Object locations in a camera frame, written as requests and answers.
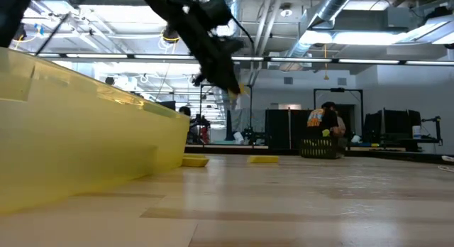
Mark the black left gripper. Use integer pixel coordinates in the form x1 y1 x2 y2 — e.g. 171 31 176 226
166 0 245 95

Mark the narrow black mesh basket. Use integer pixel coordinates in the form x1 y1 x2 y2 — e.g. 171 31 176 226
299 136 340 160

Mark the large yellow plastic bin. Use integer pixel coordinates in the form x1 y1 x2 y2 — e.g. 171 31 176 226
0 47 191 216

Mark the person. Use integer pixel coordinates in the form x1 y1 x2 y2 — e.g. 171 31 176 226
335 108 348 148
306 101 340 140
178 105 199 145

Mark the grey tarp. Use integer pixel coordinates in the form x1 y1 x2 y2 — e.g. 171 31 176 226
226 108 267 145

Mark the black round ceiling fixture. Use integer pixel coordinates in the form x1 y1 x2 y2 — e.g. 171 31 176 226
13 23 28 41
162 25 180 44

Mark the black partition screen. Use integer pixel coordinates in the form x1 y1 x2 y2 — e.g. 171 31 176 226
265 108 309 151

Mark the yellow hanging pendant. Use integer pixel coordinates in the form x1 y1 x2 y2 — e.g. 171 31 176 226
322 44 330 81

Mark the long ceiling light bar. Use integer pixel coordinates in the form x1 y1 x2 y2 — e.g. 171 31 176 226
28 52 454 67

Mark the black equipment stand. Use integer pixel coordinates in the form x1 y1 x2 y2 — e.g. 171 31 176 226
421 115 443 147

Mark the black background gantry frame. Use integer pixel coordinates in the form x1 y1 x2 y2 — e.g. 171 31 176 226
199 83 254 146
313 87 365 134

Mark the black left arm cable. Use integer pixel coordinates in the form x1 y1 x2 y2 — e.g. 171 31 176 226
34 12 69 57

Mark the black metal table frame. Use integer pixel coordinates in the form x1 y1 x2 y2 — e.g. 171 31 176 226
184 147 454 166

